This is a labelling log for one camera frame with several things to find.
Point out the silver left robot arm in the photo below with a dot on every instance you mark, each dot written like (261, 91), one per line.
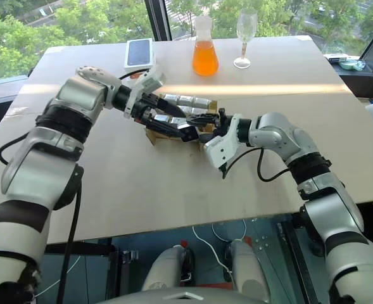
(24, 164)

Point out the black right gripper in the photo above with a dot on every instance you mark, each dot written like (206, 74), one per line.
(224, 125)

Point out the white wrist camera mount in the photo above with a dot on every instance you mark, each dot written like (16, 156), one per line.
(219, 149)
(148, 83)

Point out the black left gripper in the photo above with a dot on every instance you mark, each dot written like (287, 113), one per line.
(145, 109)

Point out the clear wine glass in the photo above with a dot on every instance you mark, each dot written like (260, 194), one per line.
(241, 63)

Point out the white smartphone box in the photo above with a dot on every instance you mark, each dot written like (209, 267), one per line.
(139, 52)

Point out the grey metal table frame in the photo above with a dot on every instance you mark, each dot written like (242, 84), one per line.
(275, 253)

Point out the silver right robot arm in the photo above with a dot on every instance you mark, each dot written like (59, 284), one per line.
(332, 215)

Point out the glass flask with orange liquid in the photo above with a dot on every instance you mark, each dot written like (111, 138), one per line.
(205, 60)

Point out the grey robot torso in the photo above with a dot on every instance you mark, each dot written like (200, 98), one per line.
(186, 297)

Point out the dark window frame post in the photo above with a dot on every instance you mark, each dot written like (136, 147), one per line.
(157, 19)

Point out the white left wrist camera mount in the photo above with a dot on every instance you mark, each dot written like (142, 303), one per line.
(148, 83)

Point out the small white and blue box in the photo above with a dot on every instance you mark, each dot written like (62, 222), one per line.
(336, 57)

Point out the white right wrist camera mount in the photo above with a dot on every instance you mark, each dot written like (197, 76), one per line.
(219, 149)

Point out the grey rounded robot leg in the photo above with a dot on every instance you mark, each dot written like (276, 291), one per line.
(167, 269)
(248, 269)

